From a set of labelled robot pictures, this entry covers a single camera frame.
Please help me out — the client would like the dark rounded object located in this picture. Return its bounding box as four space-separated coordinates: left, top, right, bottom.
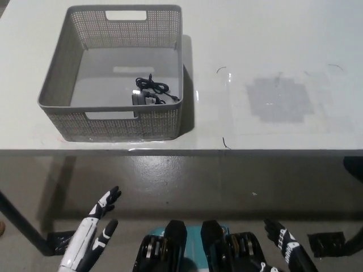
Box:
343 155 363 184

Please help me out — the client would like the black table leg with footplate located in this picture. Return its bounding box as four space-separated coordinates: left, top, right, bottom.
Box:
0 189 75 256
308 208 363 258

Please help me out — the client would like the black power adapter with cord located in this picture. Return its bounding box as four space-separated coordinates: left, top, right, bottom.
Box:
131 73 180 106

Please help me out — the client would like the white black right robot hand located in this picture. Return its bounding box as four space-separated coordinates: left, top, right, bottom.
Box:
263 218 306 260

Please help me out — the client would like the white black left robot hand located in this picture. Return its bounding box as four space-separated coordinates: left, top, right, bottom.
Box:
58 185 122 272

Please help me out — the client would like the grey perforated plastic basket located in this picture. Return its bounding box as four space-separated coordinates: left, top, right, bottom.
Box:
37 5 184 142

